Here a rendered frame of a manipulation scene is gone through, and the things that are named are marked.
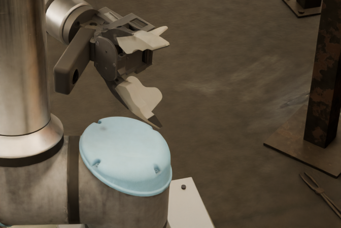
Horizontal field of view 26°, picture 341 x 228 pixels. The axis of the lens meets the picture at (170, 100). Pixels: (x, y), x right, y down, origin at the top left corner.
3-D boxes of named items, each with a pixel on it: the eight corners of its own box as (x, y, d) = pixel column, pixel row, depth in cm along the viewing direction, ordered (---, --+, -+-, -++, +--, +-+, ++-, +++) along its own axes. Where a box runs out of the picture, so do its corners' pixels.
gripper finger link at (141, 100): (182, 114, 113) (150, 63, 113) (156, 130, 109) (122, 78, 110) (172, 120, 116) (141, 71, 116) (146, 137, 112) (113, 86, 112)
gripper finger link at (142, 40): (183, 13, 103) (143, 23, 110) (153, 28, 100) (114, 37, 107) (191, 33, 104) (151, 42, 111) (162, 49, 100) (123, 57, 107)
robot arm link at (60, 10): (43, 2, 114) (45, 46, 119) (62, 14, 112) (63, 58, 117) (80, -13, 119) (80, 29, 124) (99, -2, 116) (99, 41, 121)
